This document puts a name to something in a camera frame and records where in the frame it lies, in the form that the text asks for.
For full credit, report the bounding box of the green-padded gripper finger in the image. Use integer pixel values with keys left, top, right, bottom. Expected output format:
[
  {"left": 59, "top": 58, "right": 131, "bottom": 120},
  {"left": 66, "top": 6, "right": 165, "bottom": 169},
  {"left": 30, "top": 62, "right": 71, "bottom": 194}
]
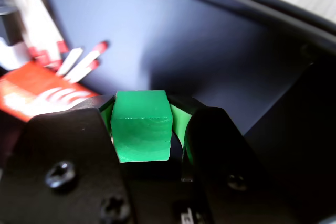
[{"left": 167, "top": 94, "right": 299, "bottom": 224}]

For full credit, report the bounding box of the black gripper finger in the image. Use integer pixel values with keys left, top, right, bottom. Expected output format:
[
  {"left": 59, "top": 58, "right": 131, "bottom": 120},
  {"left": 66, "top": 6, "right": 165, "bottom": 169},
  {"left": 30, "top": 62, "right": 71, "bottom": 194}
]
[{"left": 0, "top": 94, "right": 139, "bottom": 224}]

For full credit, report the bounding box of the green wooden cube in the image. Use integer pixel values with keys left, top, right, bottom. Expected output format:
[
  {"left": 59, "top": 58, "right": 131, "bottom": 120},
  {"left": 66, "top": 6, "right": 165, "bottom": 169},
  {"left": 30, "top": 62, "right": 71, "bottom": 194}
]
[{"left": 110, "top": 89, "right": 174, "bottom": 163}]

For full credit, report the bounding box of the black cardboard box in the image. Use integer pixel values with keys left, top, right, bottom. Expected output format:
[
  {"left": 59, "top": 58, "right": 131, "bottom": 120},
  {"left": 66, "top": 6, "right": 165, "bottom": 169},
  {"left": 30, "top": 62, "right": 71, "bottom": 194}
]
[{"left": 0, "top": 0, "right": 336, "bottom": 224}]

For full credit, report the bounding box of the orange matchbox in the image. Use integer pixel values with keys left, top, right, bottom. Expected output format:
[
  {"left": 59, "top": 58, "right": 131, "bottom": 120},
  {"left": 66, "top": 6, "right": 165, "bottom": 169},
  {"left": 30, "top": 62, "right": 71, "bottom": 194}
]
[{"left": 0, "top": 39, "right": 99, "bottom": 123}]

